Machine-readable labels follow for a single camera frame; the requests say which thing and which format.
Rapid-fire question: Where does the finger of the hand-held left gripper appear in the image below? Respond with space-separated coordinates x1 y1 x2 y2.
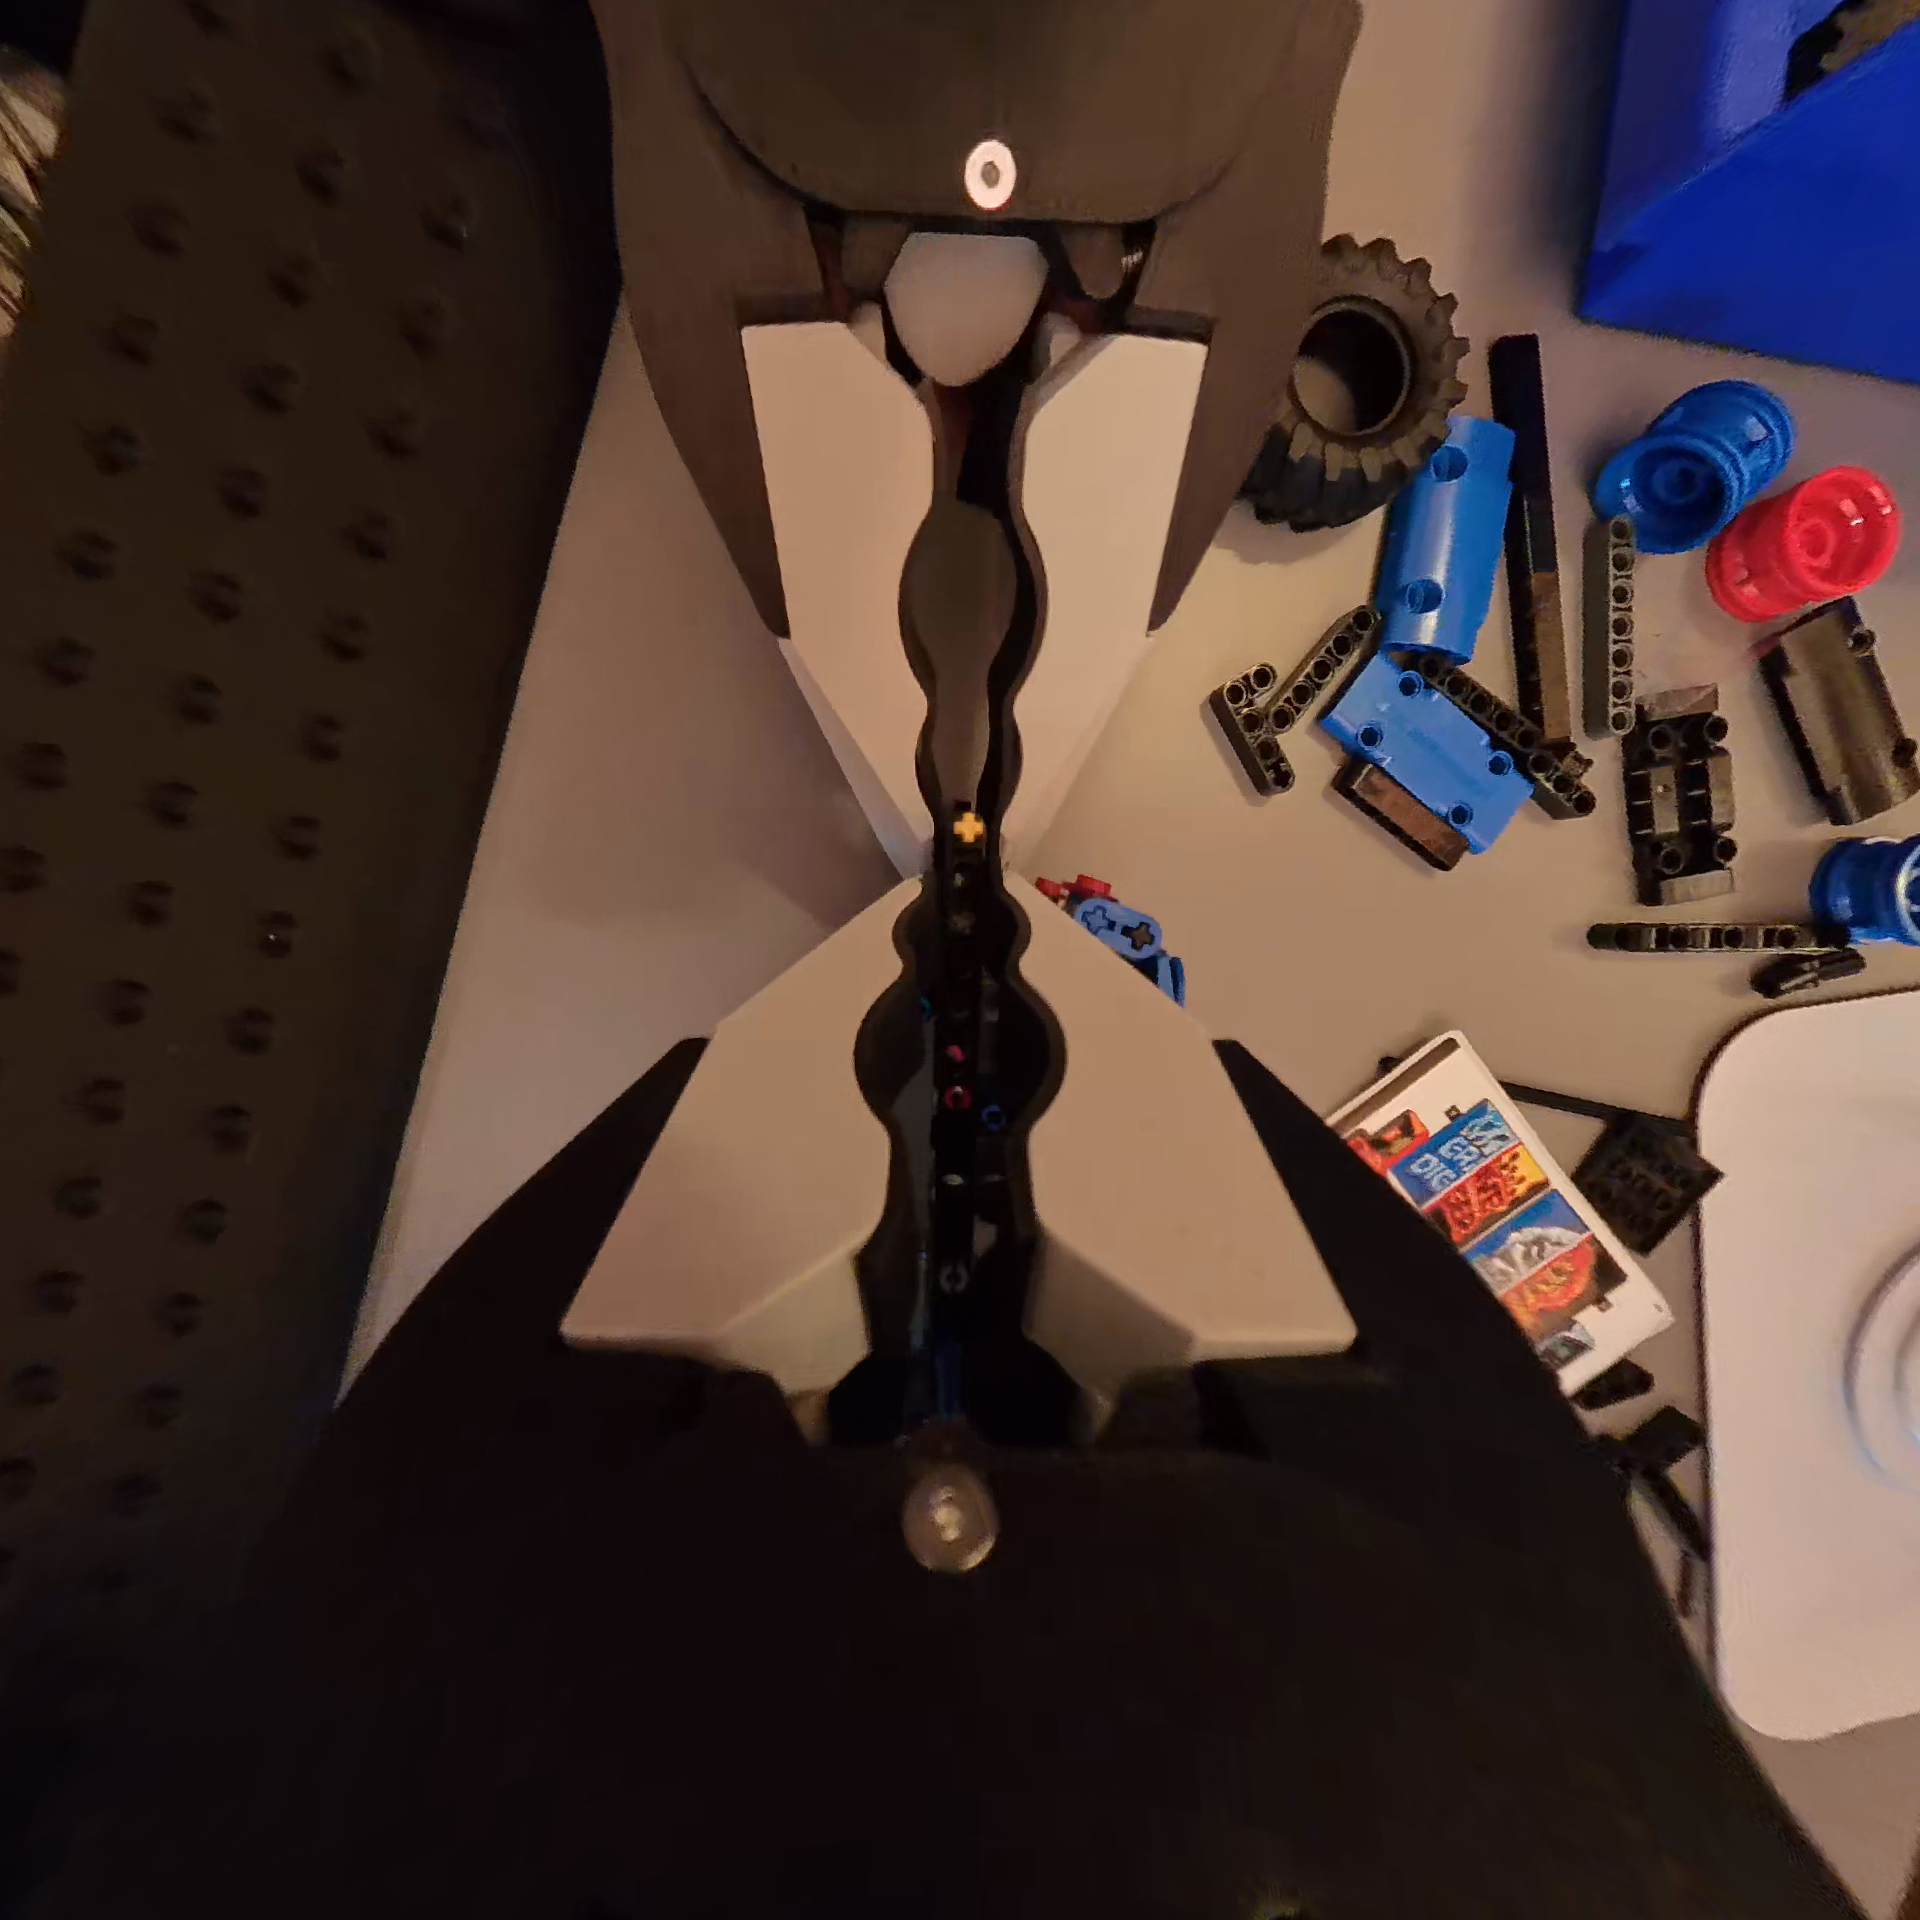
737 306 961 886
997 317 1221 864

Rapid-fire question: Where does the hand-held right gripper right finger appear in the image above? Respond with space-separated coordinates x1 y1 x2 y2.
1006 874 1360 1442

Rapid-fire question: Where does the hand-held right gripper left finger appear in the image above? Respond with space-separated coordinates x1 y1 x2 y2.
559 877 923 1444

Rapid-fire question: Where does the black blue toy car chassis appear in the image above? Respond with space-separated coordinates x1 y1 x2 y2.
901 803 1190 1442

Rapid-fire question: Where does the grey desk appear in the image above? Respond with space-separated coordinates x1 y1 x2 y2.
335 0 1920 1920

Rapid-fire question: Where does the short black beam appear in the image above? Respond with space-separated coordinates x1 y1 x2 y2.
1333 757 1471 874
1206 603 1384 798

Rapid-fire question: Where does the colourful sticker sheet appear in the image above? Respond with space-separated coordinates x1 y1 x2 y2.
1327 1032 1672 1397

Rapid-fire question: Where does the blue curved panel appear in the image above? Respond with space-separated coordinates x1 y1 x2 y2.
1372 417 1518 662
1317 660 1532 856

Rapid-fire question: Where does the black toy tire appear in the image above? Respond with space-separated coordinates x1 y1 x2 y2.
1246 230 1471 534

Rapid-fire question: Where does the long thin black beam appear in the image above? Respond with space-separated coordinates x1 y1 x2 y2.
1487 334 1576 746

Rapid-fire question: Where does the black studded plate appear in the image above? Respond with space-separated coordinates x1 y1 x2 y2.
1573 1118 1723 1254

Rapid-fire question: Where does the black holed beam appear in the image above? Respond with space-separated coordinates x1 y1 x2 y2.
1417 652 1599 824

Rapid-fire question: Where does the grey holed beam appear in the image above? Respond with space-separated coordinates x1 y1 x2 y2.
1581 514 1641 737

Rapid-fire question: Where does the black angled beam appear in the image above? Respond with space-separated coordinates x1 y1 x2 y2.
1585 920 1870 1000

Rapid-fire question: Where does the blue toy wheel hub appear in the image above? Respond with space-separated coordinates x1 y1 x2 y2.
1593 379 1796 553
1808 832 1920 952

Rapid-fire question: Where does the white book stand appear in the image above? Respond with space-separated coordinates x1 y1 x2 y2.
1696 989 1920 1741

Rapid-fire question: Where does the chunky black holed brick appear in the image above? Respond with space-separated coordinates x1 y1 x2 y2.
1621 688 1741 906

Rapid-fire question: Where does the red toy wheel hub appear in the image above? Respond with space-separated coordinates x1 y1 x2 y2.
1705 465 1903 625

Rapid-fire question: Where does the blue storage bin with tag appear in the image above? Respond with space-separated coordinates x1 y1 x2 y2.
1575 0 1920 384

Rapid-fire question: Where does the black curved panel piece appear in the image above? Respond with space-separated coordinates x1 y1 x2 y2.
1756 598 1920 828

